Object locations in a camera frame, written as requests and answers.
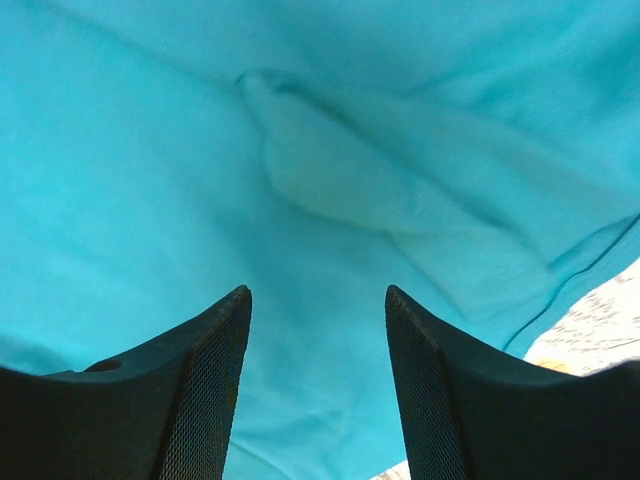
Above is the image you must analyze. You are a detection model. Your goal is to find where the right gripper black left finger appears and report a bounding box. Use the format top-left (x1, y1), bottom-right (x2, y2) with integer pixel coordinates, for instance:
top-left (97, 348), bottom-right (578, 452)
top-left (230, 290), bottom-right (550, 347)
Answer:
top-left (1, 286), bottom-right (252, 479)

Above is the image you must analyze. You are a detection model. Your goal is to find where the floral patterned table mat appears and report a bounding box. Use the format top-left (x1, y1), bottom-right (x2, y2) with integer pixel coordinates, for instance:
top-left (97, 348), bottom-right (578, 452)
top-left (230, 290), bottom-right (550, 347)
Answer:
top-left (384, 265), bottom-right (639, 479)

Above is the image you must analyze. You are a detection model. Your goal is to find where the teal t-shirt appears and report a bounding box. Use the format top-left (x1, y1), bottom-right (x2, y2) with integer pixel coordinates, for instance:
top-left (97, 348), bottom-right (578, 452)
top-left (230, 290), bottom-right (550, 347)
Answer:
top-left (1, 1), bottom-right (639, 479)

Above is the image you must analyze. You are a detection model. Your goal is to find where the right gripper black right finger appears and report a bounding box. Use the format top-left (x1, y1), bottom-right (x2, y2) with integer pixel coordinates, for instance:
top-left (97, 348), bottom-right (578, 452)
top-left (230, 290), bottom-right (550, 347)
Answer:
top-left (385, 286), bottom-right (639, 480)

